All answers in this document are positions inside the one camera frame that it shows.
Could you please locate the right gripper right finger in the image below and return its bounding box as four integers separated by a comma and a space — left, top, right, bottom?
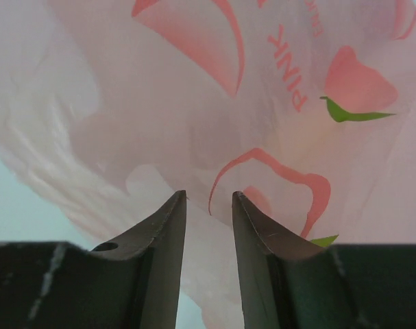
232, 192, 416, 328

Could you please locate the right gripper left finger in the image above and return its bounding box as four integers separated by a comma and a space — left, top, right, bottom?
0, 191, 186, 328

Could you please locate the pink plastic bag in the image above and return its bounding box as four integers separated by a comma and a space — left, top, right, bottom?
0, 1, 416, 328

